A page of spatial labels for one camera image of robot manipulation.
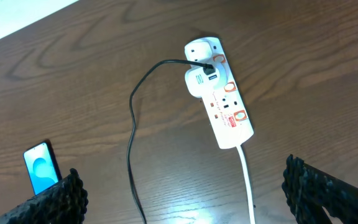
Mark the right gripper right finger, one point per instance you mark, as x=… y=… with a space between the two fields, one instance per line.
x=314 y=196

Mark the white power strip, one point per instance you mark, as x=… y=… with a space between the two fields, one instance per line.
x=225 y=107

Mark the blue Galaxy smartphone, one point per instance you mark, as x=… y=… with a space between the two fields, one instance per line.
x=42 y=166

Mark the white charger adapter plug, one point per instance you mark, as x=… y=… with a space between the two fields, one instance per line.
x=201 y=81

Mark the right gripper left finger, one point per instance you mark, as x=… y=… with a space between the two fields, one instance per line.
x=64 y=202

